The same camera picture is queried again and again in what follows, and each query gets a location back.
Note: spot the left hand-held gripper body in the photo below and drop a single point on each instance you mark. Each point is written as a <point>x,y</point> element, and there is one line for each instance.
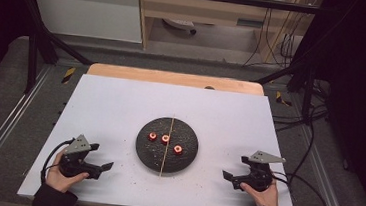
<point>78,145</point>

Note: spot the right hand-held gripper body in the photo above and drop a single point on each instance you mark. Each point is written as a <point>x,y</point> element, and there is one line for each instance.
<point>260,176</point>

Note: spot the red cored hawthorn fruit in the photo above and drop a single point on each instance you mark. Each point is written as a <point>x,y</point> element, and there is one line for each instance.
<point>165,139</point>
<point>177,149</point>
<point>152,136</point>

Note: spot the white board sheet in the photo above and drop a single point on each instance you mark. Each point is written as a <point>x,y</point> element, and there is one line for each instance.
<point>110,110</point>

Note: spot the white cabinet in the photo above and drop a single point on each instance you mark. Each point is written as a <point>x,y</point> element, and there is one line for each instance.
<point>85,10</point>

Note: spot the light wooden desk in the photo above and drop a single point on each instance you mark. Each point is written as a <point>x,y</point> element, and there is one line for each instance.
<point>196,8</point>

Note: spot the person's left hand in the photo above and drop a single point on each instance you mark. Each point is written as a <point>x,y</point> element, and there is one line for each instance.
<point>60,179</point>

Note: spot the grey chair base with caster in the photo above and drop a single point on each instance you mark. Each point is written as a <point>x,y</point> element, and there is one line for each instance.
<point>179,23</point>

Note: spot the wooden table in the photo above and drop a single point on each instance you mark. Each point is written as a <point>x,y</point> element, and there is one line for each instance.
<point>140,74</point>

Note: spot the person's right hand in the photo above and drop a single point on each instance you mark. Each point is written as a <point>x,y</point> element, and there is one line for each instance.
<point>264,198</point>

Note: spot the thin bamboo skewer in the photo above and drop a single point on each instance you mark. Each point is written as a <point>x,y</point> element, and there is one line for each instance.
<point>166,155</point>

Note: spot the round black speckled plate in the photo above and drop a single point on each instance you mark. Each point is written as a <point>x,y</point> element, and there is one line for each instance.
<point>153,154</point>

